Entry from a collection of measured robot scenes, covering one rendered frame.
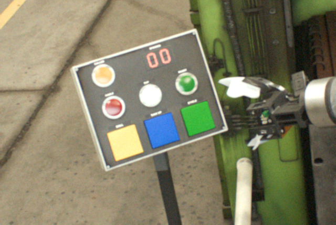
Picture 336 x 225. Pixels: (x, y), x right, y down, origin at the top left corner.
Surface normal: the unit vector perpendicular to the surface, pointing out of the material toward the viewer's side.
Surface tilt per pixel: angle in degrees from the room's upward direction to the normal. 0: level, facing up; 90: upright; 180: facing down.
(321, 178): 90
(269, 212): 90
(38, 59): 0
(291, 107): 20
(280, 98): 71
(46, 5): 0
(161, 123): 60
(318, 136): 90
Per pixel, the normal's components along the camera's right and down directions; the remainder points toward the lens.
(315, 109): -0.62, 0.28
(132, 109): 0.19, -0.03
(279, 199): -0.11, 0.54
